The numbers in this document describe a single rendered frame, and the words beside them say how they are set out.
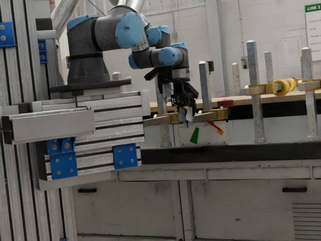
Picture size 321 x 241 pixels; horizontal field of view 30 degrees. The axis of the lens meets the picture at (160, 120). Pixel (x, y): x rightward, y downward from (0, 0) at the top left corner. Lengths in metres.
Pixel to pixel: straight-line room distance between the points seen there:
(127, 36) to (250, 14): 8.61
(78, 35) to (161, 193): 1.49
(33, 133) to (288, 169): 1.34
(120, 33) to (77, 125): 0.34
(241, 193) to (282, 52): 7.30
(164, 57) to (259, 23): 8.08
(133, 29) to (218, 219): 1.49
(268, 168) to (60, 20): 1.16
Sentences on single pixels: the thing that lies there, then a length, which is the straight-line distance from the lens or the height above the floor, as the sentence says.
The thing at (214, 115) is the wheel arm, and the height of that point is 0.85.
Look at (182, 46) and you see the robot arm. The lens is 2.56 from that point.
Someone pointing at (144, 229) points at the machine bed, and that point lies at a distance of 3.46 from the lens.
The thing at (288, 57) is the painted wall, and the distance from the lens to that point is 10.28.
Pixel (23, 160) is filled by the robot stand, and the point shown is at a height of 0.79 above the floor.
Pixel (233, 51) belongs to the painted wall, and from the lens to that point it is 10.67.
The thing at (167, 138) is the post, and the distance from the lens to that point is 3.00.
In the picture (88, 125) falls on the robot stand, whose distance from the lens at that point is 1.92.
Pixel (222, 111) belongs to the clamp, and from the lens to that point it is 2.84.
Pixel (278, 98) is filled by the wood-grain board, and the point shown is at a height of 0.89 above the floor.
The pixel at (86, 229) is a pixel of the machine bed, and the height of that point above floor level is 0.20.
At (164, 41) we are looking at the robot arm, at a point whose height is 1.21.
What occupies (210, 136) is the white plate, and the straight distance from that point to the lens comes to 2.88.
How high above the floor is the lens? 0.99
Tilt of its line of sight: 3 degrees down
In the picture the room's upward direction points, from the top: 6 degrees counter-clockwise
